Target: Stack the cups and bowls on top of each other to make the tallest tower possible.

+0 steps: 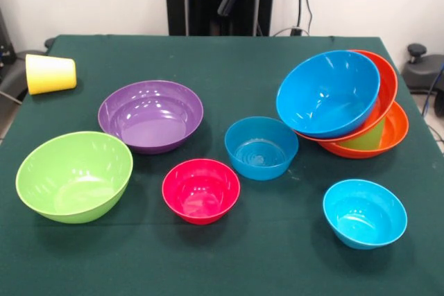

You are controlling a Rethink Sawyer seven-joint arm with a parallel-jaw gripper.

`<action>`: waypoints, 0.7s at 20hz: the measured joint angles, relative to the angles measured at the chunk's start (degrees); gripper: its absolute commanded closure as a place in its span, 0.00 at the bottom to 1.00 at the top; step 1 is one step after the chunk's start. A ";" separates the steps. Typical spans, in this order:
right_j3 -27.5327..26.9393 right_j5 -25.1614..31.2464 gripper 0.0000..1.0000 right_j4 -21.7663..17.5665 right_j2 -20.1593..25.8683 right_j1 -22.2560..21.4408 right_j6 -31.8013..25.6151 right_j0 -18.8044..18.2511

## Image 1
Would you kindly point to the purple plastic bowl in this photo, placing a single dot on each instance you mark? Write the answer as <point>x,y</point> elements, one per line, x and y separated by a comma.
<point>150,116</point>

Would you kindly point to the black equipment base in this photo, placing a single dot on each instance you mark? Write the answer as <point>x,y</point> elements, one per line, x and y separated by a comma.
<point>21,67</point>
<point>420,74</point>

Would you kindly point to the large blue plastic bowl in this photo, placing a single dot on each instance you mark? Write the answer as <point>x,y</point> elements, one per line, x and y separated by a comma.
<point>326,95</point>

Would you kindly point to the orange plastic bowl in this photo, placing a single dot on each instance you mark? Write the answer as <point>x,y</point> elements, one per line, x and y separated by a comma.
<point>395,133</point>
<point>387,91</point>

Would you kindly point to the pink plastic bowl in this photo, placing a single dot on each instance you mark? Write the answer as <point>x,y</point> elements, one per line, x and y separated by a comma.
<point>201,190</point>

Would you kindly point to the dark green tablecloth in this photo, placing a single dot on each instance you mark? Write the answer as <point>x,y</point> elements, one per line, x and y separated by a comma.
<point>208,261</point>

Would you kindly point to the green plastic cup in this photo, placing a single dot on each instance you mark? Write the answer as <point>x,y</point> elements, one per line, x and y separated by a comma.
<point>368,136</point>

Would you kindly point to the yellow plastic cup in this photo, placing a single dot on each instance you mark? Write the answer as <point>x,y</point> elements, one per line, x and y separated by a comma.
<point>52,74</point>

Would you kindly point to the small cyan plastic bowl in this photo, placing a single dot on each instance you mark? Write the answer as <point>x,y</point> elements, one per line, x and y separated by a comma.
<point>364,213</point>

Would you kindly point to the large green plastic bowl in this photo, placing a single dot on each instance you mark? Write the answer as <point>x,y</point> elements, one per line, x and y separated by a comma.
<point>73,178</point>

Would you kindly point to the small dark blue bowl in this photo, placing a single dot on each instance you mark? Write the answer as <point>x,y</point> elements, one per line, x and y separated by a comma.
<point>261,149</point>

